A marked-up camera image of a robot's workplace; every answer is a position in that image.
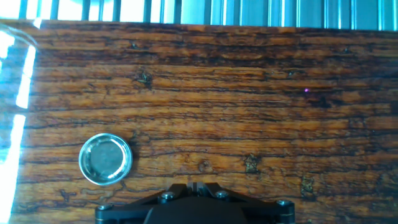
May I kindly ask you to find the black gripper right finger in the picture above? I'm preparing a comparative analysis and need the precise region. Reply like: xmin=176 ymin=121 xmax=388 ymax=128
xmin=195 ymin=182 xmax=295 ymax=224

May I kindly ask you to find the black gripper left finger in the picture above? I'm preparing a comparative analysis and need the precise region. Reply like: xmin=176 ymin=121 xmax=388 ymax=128
xmin=95 ymin=182 xmax=196 ymax=224

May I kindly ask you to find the wood grain table mat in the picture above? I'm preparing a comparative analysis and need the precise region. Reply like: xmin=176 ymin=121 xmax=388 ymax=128
xmin=0 ymin=19 xmax=398 ymax=224

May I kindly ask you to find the small round steel plate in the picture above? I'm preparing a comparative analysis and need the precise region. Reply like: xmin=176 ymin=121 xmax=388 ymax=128
xmin=78 ymin=133 xmax=134 ymax=187

